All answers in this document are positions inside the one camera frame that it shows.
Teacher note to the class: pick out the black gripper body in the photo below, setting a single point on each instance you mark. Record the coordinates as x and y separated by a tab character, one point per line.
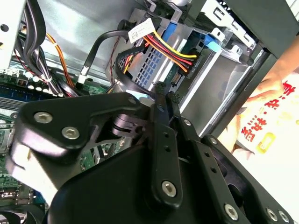
105	186

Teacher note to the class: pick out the person's left hand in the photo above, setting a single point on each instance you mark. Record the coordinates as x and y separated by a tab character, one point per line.
266	88

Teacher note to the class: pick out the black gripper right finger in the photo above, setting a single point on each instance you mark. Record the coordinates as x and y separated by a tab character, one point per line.
205	158

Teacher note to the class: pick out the person's right hand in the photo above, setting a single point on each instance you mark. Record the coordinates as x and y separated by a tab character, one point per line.
233	126

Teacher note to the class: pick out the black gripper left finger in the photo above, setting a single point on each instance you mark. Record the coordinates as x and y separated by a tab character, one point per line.
70	112

